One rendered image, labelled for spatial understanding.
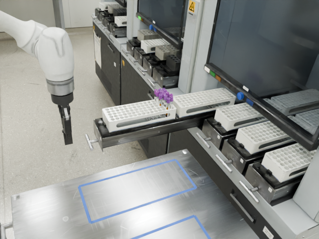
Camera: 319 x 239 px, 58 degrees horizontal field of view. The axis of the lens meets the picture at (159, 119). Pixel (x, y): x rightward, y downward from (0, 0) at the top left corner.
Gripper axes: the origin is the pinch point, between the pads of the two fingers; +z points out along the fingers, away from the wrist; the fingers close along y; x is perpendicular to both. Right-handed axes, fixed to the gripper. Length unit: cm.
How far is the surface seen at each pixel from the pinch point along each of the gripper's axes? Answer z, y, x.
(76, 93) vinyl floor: 80, 170, -32
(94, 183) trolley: -2.1, -29.2, -2.8
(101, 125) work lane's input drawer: -1.9, 0.3, -13.6
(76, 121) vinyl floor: 80, 121, -22
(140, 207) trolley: -2.1, -43.0, -13.0
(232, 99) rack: -6, -5, -74
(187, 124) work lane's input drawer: 1, -7, -50
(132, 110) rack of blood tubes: -6.3, 0.5, -26.9
